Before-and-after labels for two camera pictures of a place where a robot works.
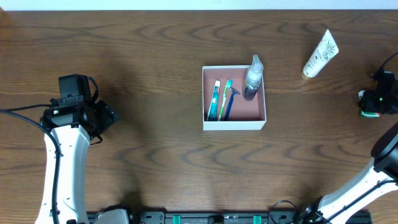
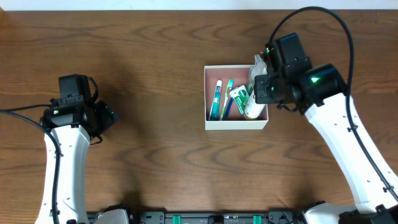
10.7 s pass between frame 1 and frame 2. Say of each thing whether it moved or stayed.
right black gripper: moved
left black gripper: stayed
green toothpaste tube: stayed
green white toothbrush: stayed
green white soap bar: moved
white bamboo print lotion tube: moved
